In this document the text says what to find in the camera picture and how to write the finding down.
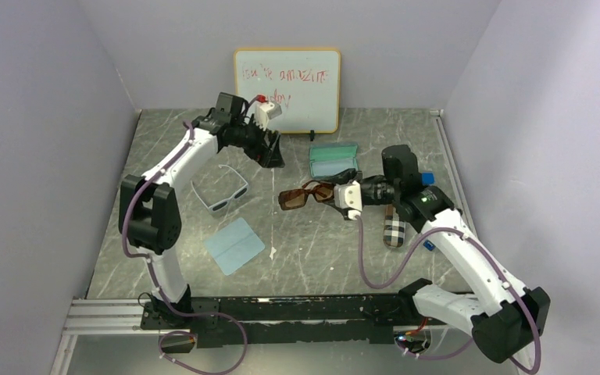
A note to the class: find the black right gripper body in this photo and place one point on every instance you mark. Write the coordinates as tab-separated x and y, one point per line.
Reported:
381	191

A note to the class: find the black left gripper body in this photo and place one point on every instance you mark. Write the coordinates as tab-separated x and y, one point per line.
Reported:
251	138

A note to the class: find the blue glasses case green lining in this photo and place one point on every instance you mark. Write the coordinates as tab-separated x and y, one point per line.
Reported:
332	158

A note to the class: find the brown tortoise sunglasses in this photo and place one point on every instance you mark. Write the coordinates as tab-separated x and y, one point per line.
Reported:
321	191

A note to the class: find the light blue cloth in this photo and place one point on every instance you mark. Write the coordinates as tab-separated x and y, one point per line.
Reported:
233	246
331	167

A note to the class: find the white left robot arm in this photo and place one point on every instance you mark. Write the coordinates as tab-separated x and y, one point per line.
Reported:
149	220

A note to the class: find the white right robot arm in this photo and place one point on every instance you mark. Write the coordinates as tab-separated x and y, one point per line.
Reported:
504	318

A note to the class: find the plaid glasses case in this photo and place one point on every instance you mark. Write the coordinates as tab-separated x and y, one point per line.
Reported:
394	228

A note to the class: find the small blue box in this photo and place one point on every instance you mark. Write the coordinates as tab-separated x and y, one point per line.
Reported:
427	178

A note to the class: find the small blue card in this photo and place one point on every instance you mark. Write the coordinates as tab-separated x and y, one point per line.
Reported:
428	246

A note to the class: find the yellow framed whiteboard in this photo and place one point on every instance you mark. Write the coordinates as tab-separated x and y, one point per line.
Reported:
305	82

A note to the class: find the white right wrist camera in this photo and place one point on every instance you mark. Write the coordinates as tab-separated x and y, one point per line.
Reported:
348	200

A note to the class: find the white frame sunglasses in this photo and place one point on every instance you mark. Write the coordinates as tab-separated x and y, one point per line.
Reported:
217	195

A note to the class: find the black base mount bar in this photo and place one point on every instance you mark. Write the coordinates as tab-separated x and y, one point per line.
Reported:
219	321

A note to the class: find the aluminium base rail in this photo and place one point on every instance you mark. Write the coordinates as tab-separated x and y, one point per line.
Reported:
304	285

